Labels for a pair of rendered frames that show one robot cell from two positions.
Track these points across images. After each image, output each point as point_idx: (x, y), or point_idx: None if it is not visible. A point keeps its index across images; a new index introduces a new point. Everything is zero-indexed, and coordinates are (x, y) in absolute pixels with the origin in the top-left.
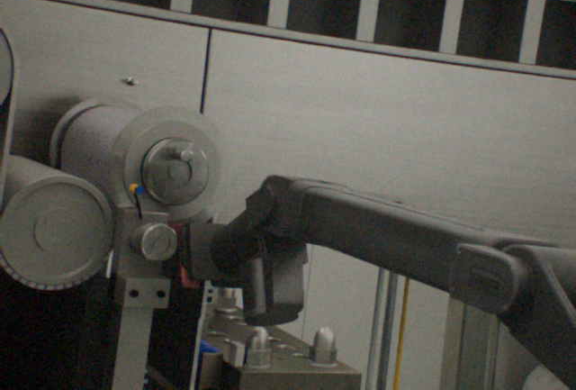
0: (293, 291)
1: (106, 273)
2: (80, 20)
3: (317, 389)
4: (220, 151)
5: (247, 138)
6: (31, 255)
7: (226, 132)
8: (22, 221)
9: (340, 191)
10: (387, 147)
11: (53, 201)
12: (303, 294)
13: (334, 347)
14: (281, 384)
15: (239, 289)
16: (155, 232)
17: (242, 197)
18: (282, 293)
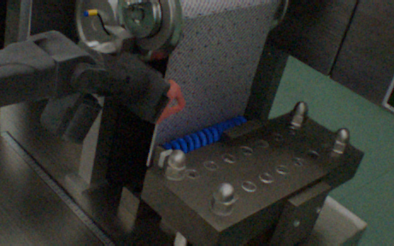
0: (53, 120)
1: (272, 79)
2: None
3: (187, 216)
4: (176, 11)
5: None
6: (87, 32)
7: (379, 10)
8: (85, 10)
9: None
10: None
11: (97, 5)
12: (57, 126)
13: (225, 202)
14: (167, 195)
15: None
16: (81, 44)
17: (378, 71)
18: (46, 116)
